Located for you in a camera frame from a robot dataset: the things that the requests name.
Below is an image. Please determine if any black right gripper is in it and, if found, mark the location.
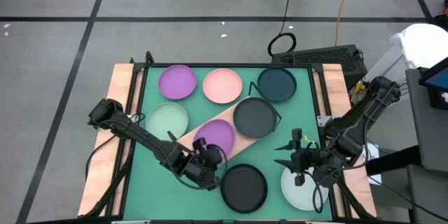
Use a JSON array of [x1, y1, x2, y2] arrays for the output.
[[274, 128, 319, 187]]

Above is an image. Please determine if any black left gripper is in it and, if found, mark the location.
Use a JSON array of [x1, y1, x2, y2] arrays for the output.
[[180, 136, 228, 190]]

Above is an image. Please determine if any purple plate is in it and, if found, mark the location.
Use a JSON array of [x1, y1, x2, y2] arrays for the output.
[[192, 118, 237, 160], [157, 64, 198, 101]]

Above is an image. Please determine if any light grey plate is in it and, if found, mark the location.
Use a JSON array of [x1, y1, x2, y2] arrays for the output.
[[280, 166, 330, 212]]

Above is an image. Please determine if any black plate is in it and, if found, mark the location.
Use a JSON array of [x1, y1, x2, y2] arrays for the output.
[[220, 163, 269, 214]]

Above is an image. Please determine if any dark grey plate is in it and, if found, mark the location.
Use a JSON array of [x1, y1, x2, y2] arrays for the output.
[[232, 97, 278, 139]]

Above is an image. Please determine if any light green plate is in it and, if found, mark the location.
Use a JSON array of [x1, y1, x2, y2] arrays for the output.
[[145, 101, 190, 141]]

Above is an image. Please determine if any dark teal plate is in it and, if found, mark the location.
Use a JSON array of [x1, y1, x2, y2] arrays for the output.
[[257, 66, 298, 103]]

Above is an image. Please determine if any pink plate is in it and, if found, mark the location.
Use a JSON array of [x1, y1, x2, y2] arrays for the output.
[[202, 68, 244, 105]]

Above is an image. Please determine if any wooden shelf with black legs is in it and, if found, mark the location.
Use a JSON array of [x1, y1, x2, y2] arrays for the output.
[[167, 80, 283, 162]]

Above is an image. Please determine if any green table mat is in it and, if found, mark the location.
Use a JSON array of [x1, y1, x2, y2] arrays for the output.
[[122, 65, 333, 221]]

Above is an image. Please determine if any white paper sheet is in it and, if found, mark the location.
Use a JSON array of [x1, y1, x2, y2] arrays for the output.
[[362, 141, 383, 186]]

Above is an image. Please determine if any yellow power plug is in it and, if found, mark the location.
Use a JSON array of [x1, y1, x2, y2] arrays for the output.
[[352, 80, 368, 95]]

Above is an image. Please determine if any black floor beam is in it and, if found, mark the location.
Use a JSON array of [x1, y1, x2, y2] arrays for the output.
[[365, 145, 423, 176]]

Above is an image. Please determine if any grey waste bin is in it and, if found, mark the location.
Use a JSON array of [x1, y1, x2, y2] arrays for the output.
[[363, 43, 410, 88]]

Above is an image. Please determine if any grey cabinet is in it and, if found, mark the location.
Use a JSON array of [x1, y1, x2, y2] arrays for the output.
[[405, 68, 448, 174]]

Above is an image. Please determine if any black tablet screen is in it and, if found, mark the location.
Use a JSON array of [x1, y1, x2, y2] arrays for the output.
[[418, 57, 448, 92]]

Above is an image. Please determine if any white bin liner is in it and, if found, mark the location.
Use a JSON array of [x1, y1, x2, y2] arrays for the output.
[[389, 23, 448, 70]]

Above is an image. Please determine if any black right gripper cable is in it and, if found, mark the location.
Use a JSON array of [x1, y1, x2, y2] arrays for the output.
[[304, 139, 368, 214]]

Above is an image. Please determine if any black table frame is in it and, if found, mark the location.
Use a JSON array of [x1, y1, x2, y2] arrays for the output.
[[83, 50, 377, 224]]

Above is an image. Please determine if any black floor cable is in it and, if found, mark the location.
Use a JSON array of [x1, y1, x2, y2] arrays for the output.
[[267, 0, 298, 57]]

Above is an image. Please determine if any black left arm base cable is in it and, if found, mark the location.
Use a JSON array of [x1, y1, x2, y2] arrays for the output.
[[85, 134, 120, 183]]

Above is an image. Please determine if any yellow cable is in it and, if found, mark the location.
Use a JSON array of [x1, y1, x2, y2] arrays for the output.
[[335, 0, 354, 47]]

